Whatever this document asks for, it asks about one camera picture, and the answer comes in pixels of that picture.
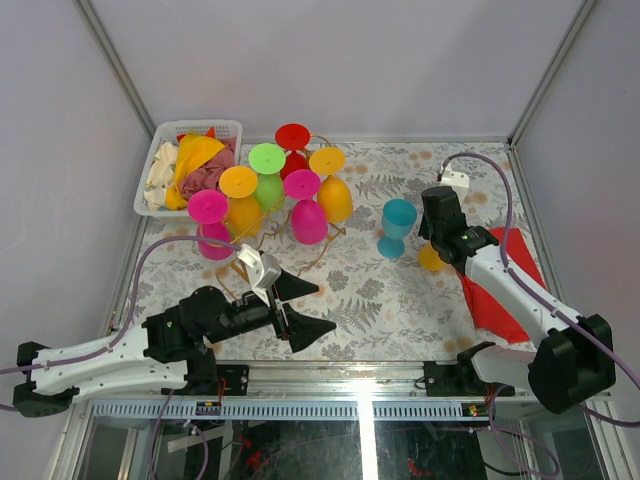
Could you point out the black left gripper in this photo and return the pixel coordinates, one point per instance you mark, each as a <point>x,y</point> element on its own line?
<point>305,329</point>

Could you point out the blue wine glass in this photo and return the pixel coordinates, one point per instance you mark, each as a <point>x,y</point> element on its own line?
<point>398,219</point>

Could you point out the orange wine glass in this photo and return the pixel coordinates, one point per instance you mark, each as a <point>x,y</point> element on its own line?
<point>429,259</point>
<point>244,215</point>
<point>334,195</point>

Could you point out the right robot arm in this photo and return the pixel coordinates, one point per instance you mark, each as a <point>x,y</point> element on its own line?
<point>572,359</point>

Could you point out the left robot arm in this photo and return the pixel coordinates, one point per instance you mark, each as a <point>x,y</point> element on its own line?
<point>169,352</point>

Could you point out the right magenta wine glass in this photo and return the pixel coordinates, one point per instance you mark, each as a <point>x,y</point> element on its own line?
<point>309,221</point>

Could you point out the magenta wine glass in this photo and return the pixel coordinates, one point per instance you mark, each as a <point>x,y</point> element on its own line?
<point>309,221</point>
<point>208,208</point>

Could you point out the front left magenta wine glass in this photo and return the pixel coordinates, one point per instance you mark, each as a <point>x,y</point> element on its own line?
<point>208,208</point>

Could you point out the green wine glass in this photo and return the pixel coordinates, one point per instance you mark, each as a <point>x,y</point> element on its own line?
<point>267,160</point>

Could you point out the red wine glass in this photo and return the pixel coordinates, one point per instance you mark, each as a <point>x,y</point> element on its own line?
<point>293,138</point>

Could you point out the floral tablecloth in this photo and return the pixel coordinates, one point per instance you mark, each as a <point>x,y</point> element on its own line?
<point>394,310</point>

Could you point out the dusty pink cloth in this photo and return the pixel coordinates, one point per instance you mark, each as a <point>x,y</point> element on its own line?
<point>207,176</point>

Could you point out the yellow cloth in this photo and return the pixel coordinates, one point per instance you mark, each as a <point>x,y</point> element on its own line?
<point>194,151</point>

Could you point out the cream floral cloth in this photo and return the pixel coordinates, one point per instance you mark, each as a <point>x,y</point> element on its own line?
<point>160,178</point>

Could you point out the red folded cloth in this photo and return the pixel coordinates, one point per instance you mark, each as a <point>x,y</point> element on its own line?
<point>486,312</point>

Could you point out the white plastic laundry basket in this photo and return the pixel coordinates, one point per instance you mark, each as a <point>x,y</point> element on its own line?
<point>173,131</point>

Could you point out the aluminium mounting rail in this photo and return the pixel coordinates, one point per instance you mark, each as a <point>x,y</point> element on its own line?
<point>290,390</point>

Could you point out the gold wire glass rack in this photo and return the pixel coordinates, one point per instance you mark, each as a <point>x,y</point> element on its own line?
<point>334,232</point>

